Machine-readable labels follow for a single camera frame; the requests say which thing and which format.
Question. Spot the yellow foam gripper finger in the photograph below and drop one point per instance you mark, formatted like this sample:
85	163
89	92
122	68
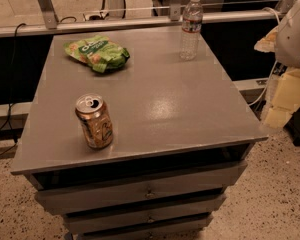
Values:
267	43

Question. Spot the green rice chip bag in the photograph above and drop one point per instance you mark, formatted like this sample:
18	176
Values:
99	53

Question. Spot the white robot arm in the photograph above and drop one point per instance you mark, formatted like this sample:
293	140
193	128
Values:
284	39

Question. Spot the clear plastic water bottle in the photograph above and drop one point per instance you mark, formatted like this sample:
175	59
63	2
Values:
191	29

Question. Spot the grey drawer cabinet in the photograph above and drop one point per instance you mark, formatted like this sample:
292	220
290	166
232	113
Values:
168	116

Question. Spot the orange soda can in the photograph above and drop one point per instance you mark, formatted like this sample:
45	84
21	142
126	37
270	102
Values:
92	112

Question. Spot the middle grey drawer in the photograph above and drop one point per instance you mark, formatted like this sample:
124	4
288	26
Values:
134	214

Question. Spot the grey drawer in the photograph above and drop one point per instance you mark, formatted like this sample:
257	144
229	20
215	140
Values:
134	214
151	230
93	196

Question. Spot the bottom grey drawer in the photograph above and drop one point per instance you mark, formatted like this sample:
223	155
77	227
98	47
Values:
151	230

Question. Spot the top grey drawer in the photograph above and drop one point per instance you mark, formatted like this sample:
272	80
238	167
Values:
93	196

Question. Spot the metal railing frame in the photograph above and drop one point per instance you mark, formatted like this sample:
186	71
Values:
43	17

